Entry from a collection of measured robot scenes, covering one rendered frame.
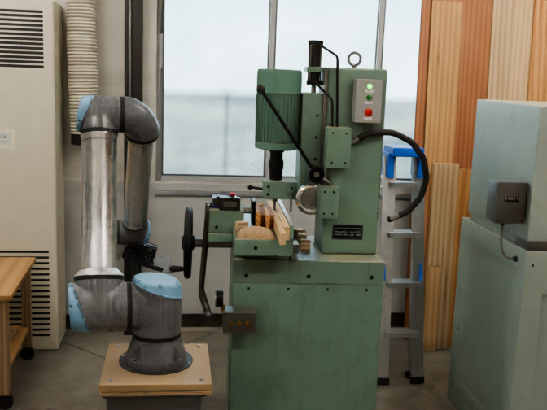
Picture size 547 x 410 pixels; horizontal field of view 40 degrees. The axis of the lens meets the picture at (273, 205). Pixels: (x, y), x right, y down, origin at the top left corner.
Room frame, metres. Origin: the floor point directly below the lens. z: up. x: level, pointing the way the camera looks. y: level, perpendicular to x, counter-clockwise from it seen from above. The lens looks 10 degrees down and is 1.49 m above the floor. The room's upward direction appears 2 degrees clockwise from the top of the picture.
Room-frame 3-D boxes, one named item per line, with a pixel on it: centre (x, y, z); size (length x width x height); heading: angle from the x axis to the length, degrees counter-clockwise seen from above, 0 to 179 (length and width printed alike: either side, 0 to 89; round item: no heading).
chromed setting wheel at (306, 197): (2.81, -0.14, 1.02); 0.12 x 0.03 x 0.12; 95
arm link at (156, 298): (2.21, 0.36, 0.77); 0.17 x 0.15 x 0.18; 104
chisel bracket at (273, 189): (2.92, -0.02, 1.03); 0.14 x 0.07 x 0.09; 95
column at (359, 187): (2.95, -0.29, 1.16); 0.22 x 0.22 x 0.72; 5
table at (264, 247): (2.89, 0.10, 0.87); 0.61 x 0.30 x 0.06; 5
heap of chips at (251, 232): (2.65, 0.06, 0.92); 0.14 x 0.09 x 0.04; 95
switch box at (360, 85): (2.81, -0.34, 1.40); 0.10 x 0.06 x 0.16; 95
